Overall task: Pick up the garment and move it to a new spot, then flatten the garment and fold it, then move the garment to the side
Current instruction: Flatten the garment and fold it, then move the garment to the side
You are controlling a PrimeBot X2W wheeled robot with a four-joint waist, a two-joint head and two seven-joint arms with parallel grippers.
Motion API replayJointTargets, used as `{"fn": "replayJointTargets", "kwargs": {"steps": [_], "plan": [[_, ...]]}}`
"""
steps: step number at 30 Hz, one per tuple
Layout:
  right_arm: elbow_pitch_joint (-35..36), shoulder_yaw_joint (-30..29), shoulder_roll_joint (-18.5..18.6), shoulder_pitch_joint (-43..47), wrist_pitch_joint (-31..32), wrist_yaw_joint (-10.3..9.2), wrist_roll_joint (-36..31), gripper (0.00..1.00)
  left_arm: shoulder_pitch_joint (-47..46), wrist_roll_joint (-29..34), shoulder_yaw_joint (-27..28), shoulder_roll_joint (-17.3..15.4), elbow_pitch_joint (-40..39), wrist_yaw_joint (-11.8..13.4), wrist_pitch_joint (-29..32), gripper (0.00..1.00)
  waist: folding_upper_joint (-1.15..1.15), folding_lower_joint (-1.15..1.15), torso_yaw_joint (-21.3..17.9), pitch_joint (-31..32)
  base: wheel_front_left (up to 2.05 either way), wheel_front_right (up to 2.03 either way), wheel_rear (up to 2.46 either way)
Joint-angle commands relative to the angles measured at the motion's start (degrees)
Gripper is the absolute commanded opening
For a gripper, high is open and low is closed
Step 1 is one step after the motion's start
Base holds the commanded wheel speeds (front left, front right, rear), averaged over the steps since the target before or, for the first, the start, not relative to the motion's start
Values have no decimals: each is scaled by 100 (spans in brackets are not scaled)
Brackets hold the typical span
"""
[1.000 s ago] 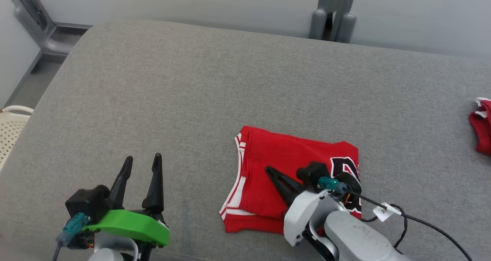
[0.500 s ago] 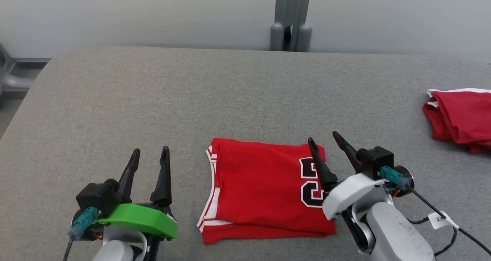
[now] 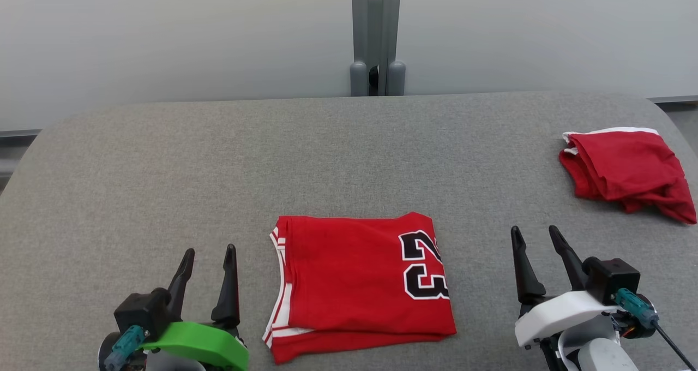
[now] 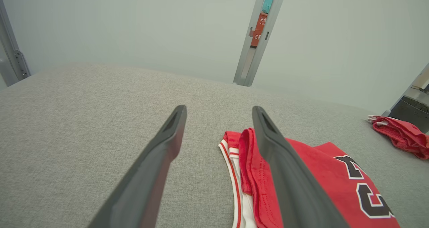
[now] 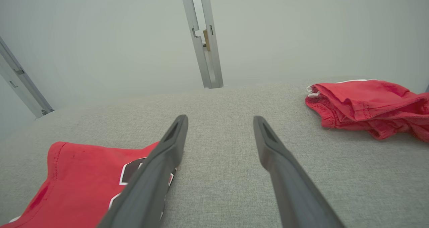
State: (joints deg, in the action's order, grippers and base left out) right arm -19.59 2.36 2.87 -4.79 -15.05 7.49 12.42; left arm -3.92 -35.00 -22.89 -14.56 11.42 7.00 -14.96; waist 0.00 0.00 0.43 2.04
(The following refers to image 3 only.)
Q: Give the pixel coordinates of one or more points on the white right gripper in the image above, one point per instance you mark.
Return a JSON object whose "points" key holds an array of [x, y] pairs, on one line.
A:
{"points": [[561, 313]]}

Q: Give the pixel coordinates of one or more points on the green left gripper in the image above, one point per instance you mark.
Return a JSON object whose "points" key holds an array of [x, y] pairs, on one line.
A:
{"points": [[202, 343]]}

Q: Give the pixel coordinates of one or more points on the red shorts white trim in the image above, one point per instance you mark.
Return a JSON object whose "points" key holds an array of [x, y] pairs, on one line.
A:
{"points": [[627, 163]]}

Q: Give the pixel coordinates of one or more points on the red jersey number 23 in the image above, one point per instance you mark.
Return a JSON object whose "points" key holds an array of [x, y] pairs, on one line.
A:
{"points": [[349, 283]]}

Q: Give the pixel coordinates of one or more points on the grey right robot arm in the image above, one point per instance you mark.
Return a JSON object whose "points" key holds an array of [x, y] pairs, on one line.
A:
{"points": [[605, 360]]}

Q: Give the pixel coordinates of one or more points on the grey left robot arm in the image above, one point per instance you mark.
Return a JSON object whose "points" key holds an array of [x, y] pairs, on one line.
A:
{"points": [[169, 364]]}

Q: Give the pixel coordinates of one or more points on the grey fabric sofa seat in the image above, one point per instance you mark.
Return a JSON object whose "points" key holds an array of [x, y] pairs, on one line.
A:
{"points": [[272, 158]]}

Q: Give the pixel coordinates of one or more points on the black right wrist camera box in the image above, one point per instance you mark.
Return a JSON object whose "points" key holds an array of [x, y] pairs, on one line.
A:
{"points": [[613, 278]]}

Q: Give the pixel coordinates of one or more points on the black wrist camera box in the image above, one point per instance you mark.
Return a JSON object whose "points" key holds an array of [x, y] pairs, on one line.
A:
{"points": [[613, 278], [139, 311]]}

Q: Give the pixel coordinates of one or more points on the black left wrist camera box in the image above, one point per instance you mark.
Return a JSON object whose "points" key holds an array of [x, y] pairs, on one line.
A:
{"points": [[139, 311]]}

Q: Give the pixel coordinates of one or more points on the grey metal partition post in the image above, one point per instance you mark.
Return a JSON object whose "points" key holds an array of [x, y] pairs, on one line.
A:
{"points": [[360, 33]]}

